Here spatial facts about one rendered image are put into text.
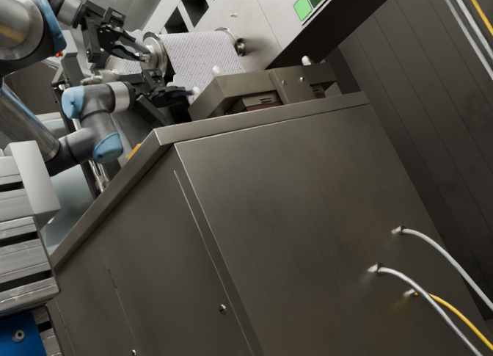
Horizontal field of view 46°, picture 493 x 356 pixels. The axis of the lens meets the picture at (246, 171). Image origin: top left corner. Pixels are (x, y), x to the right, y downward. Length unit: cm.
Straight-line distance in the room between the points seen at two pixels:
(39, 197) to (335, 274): 76
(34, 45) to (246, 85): 58
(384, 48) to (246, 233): 207
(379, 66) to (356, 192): 177
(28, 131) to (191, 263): 44
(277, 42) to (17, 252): 127
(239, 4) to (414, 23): 133
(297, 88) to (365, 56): 168
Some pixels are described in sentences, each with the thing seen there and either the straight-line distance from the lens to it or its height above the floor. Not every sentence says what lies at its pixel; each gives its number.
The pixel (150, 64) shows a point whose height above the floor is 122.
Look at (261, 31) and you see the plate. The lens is 184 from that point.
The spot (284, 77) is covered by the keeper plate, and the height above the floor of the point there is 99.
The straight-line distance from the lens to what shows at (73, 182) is 256.
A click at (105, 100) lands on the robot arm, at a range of 147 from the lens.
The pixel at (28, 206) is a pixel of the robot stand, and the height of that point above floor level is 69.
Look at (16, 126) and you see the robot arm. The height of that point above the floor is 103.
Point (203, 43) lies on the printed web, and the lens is 176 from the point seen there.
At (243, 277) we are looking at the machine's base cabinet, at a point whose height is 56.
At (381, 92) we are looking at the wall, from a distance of 314.
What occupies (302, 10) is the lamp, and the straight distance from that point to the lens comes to 170.
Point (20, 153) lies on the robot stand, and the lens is 71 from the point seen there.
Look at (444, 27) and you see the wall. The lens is 298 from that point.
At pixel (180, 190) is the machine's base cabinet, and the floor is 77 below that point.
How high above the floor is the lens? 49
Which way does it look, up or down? 12 degrees up
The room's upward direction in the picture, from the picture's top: 25 degrees counter-clockwise
